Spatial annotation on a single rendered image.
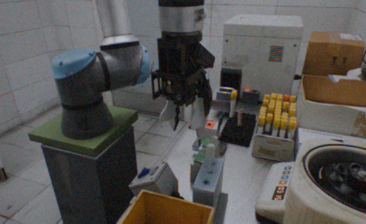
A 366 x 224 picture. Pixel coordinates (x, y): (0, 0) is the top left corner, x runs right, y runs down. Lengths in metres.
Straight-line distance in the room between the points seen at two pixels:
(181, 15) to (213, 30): 2.00
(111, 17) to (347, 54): 1.04
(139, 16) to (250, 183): 2.16
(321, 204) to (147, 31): 2.30
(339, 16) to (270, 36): 1.37
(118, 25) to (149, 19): 1.78
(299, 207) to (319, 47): 1.01
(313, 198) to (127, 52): 0.57
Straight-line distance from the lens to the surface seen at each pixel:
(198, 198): 0.51
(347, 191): 0.55
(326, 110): 0.78
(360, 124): 0.81
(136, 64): 0.79
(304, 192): 0.51
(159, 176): 0.55
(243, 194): 0.64
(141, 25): 2.61
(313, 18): 2.33
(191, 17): 0.43
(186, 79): 0.43
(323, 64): 1.43
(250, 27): 1.02
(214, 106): 0.94
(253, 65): 1.04
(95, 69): 0.76
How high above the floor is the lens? 1.31
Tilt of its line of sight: 26 degrees down
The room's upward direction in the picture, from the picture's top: straight up
